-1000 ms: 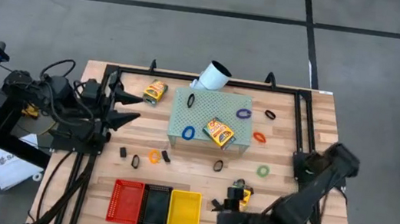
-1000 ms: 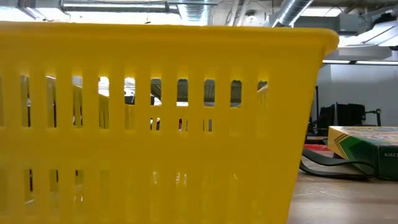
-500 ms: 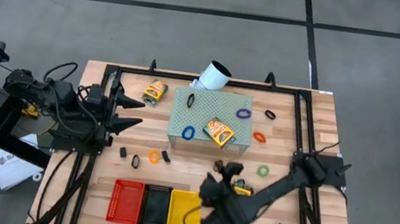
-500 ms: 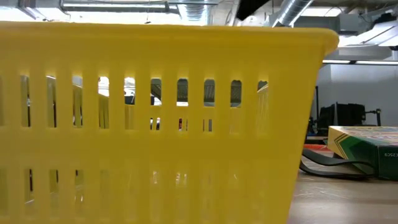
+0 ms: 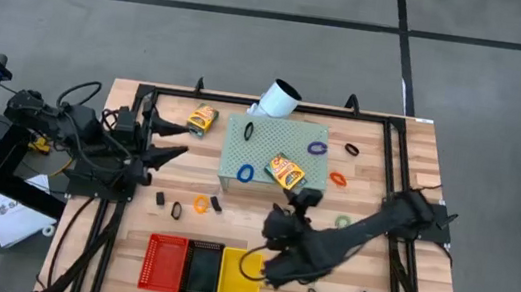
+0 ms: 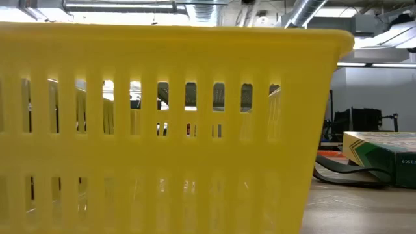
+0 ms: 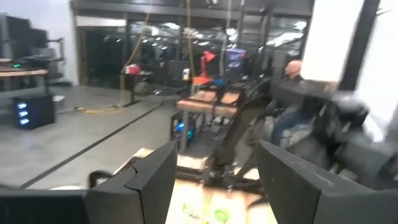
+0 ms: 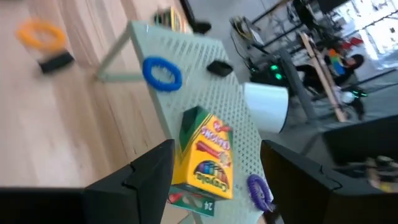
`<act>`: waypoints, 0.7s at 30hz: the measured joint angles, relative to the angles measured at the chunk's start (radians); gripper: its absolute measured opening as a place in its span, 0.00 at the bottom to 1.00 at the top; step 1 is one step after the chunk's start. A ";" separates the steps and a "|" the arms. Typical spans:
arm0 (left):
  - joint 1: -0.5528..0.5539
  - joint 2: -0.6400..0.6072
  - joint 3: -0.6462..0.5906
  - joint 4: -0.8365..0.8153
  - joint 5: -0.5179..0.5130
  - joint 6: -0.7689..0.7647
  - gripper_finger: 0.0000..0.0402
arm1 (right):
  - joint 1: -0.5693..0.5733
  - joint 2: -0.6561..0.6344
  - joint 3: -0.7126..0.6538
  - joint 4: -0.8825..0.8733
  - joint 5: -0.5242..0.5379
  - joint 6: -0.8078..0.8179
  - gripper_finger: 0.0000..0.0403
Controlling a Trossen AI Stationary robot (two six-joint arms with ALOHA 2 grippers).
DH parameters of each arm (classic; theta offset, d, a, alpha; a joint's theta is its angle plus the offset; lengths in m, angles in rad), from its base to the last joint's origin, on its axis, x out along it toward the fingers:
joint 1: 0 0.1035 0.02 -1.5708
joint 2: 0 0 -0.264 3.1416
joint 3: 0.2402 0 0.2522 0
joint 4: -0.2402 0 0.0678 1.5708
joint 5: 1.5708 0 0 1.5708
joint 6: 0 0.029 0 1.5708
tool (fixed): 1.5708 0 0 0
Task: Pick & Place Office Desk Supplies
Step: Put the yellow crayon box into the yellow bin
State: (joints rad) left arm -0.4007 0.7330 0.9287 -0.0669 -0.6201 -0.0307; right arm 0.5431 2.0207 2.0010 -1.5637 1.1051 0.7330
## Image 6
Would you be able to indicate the yellow slotted plastic basket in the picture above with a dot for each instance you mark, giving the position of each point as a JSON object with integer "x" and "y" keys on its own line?
{"x": 195, "y": 48}

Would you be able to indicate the Crayola crayon box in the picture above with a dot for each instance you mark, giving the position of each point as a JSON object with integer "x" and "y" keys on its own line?
{"x": 383, "y": 156}

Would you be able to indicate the black background robot station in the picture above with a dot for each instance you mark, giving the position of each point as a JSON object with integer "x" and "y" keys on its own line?
{"x": 360, "y": 120}

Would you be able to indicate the grey ventilation unit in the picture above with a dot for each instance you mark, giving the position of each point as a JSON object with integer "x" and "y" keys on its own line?
{"x": 344, "y": 24}

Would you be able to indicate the long ceiling light strip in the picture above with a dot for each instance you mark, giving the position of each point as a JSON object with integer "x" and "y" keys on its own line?
{"x": 390, "y": 65}

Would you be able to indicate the corrugated flexible ceiling duct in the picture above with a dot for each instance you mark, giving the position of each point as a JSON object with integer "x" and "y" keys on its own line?
{"x": 204, "y": 13}

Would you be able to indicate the silver spiral ceiling duct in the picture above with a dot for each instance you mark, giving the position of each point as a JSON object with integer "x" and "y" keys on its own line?
{"x": 305, "y": 11}

